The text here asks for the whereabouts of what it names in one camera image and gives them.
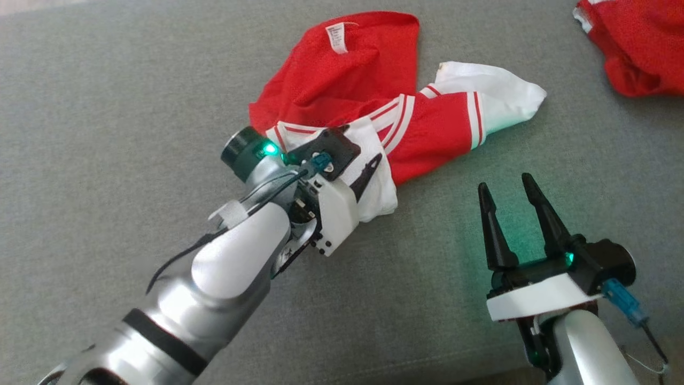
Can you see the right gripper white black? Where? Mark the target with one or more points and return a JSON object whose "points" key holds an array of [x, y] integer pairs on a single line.
{"points": [[534, 299]]}

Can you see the grey fabric sofa seat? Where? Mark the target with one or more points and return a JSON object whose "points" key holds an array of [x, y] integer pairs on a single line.
{"points": [[107, 107]]}

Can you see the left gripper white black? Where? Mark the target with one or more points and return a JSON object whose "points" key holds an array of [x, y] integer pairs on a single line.
{"points": [[336, 214]]}

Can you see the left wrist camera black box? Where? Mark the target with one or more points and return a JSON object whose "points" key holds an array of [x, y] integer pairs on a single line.
{"points": [[334, 147]]}

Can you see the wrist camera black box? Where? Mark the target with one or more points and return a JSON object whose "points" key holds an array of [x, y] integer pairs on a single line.
{"points": [[609, 264], [334, 147]]}

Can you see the red jersey with white stripes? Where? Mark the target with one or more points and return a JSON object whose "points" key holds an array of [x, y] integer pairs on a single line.
{"points": [[427, 133]]}

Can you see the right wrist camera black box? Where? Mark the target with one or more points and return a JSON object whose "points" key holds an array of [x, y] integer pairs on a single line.
{"points": [[609, 264]]}

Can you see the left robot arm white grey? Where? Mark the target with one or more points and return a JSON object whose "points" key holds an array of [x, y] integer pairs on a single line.
{"points": [[235, 267]]}

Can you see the red garment with white trim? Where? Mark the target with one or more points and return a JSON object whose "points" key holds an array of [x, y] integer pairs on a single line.
{"points": [[641, 48]]}

